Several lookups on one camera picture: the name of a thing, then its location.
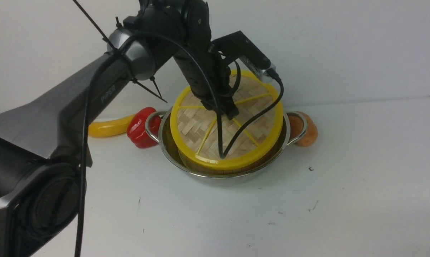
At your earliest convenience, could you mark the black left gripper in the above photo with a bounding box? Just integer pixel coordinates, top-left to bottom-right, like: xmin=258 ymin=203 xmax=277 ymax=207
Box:
xmin=172 ymin=0 xmax=239 ymax=120

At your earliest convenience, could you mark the yellow bamboo steamer basket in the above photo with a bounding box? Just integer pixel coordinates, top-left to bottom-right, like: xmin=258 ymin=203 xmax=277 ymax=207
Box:
xmin=179 ymin=144 xmax=280 ymax=178

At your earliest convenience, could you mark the red bell pepper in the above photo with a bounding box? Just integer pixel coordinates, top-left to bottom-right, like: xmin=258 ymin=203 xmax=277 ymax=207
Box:
xmin=127 ymin=107 xmax=158 ymax=148

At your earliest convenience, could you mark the yellow banana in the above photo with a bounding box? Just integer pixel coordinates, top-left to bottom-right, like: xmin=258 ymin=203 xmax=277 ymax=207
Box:
xmin=88 ymin=115 xmax=135 ymax=138

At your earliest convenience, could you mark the orange brown potato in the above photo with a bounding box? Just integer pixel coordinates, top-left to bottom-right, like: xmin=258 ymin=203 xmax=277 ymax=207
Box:
xmin=288 ymin=112 xmax=319 ymax=147

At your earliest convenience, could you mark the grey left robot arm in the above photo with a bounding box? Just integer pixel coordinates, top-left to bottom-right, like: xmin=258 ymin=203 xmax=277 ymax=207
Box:
xmin=0 ymin=0 xmax=239 ymax=257

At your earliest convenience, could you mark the stainless steel pot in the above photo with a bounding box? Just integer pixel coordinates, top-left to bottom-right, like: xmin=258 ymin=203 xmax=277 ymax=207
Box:
xmin=145 ymin=110 xmax=307 ymax=186

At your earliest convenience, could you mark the yellow bamboo steamer lid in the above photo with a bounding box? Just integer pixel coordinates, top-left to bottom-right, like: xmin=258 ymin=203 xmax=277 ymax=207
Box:
xmin=170 ymin=70 xmax=284 ymax=170

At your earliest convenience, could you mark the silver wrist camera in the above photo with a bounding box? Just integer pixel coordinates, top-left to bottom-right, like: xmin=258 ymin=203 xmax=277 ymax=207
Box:
xmin=211 ymin=31 xmax=277 ymax=83

